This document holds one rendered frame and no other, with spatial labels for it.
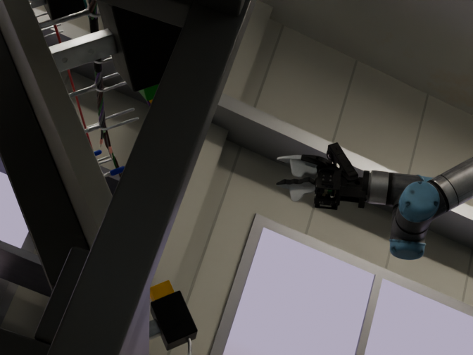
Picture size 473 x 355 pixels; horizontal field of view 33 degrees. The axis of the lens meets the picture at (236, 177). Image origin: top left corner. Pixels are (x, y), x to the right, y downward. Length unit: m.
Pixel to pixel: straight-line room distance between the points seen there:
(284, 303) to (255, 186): 0.52
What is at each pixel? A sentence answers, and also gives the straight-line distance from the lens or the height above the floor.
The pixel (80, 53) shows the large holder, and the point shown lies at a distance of 0.80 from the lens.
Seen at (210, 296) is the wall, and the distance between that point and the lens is 3.35.
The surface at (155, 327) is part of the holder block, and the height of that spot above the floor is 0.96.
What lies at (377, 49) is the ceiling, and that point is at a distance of 3.92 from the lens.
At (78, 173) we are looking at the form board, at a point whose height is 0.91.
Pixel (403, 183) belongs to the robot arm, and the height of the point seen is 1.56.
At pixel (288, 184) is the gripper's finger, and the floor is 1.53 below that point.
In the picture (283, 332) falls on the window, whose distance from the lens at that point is 3.40.
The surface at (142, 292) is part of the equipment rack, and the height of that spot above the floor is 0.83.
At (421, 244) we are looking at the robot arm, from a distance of 1.79.
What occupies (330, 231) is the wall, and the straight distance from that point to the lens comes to 3.61.
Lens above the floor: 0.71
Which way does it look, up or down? 25 degrees up
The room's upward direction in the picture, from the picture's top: 19 degrees clockwise
